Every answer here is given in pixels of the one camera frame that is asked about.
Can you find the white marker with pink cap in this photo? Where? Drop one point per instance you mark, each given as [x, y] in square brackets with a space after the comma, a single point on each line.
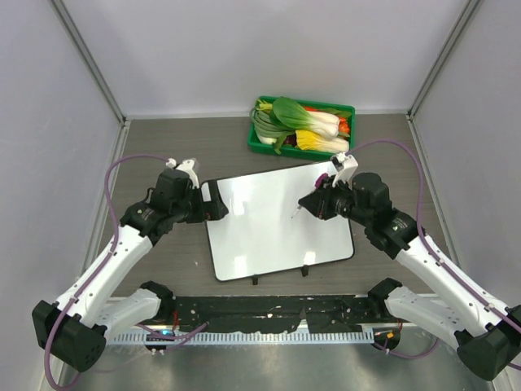
[299, 207]

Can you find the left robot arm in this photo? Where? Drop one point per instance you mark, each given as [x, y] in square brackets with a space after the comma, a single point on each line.
[78, 325]

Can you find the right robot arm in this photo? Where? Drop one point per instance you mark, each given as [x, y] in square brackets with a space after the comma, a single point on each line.
[483, 330]

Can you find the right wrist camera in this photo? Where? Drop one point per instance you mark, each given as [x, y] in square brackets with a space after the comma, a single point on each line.
[346, 165]

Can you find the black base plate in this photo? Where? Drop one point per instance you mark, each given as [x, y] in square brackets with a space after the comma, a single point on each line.
[274, 314]

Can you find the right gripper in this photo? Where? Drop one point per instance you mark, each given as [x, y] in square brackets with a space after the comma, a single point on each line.
[318, 203]

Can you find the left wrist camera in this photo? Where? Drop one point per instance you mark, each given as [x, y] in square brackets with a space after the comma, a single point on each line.
[190, 167]

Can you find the green bok choy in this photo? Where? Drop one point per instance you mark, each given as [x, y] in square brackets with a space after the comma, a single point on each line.
[290, 113]

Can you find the white whiteboard black frame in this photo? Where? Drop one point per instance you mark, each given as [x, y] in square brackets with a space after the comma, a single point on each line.
[264, 230]

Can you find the yellow bok choy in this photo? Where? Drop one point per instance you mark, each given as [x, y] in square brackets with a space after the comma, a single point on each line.
[310, 141]

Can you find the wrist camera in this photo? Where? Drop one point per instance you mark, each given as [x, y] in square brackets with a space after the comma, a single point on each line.
[346, 165]
[190, 167]

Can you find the white slotted cable duct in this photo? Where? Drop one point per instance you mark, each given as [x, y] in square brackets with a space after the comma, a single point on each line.
[299, 337]

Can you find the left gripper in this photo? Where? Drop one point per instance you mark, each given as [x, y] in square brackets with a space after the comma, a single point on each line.
[212, 209]

